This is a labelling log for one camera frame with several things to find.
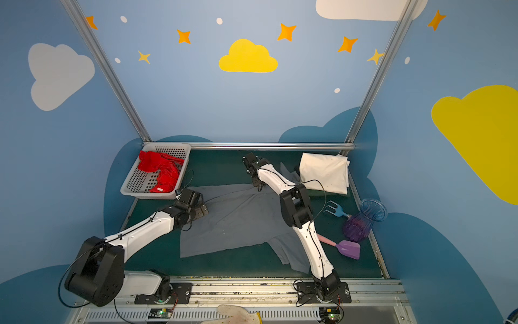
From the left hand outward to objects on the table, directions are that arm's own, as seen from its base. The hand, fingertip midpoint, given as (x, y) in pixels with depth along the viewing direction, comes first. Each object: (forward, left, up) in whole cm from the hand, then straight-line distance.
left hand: (199, 211), depth 90 cm
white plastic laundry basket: (+16, +35, -1) cm, 39 cm away
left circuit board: (-38, +8, -7) cm, 39 cm away
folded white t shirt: (+24, -65, +2) cm, 70 cm away
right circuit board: (-37, -54, -7) cm, 66 cm away
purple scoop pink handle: (-14, -67, -5) cm, 68 cm away
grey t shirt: (+2, -20, -6) cm, 21 cm away
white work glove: (-38, -20, -5) cm, 43 cm away
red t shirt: (+22, +20, +4) cm, 30 cm away
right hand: (+21, -31, -1) cm, 37 cm away
